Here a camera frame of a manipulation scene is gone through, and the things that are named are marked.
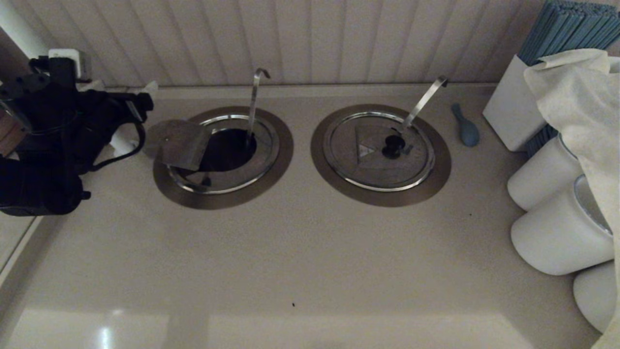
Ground steel pot lid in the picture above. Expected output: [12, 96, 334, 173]
[144, 114, 280, 195]
[323, 111, 435, 192]

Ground metal ladle handle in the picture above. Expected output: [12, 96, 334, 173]
[247, 68, 271, 146]
[397, 76, 449, 134]

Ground blue plastic spoon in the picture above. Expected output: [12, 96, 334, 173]
[451, 103, 480, 147]

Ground brown wooden board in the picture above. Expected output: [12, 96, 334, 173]
[0, 114, 26, 157]

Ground thick white pole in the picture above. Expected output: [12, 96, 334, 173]
[0, 0, 134, 157]

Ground brown round pot flange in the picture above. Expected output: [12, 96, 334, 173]
[310, 104, 452, 208]
[153, 106, 294, 210]

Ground white rectangular holder box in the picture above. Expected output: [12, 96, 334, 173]
[482, 54, 558, 152]

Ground white paper cup stack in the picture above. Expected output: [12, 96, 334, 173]
[573, 261, 620, 333]
[507, 136, 584, 211]
[510, 175, 615, 276]

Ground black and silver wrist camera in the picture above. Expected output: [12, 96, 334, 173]
[0, 48, 83, 134]

